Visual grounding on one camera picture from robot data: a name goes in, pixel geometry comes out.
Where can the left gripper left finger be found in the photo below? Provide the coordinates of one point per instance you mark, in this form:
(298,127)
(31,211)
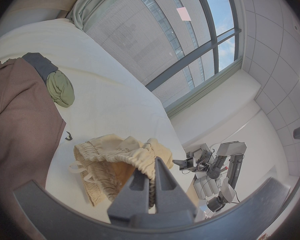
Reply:
(123,204)

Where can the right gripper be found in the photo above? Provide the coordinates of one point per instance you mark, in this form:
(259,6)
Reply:
(191,164)

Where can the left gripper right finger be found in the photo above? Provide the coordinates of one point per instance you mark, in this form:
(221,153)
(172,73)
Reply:
(168,196)

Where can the cream shorts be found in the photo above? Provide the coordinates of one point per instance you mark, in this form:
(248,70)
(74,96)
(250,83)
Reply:
(110,156)

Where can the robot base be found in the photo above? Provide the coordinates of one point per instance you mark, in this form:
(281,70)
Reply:
(205,185)

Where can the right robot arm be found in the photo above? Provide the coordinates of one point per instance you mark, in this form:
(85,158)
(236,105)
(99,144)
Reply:
(231,150)

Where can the small black clip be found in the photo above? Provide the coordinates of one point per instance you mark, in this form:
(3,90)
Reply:
(68,136)

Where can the window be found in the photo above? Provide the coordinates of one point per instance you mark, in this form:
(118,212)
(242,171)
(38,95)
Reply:
(150,39)

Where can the green garment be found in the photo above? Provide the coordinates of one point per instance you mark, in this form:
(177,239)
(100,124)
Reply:
(61,89)

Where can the brown garment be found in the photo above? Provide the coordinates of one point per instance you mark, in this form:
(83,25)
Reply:
(17,114)

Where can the dark grey garment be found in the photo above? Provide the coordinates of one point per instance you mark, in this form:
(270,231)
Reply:
(39,64)

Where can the pale green curtain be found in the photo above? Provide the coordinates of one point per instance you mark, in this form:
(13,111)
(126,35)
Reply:
(90,7)

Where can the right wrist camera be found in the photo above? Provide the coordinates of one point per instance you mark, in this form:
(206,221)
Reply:
(206,151)

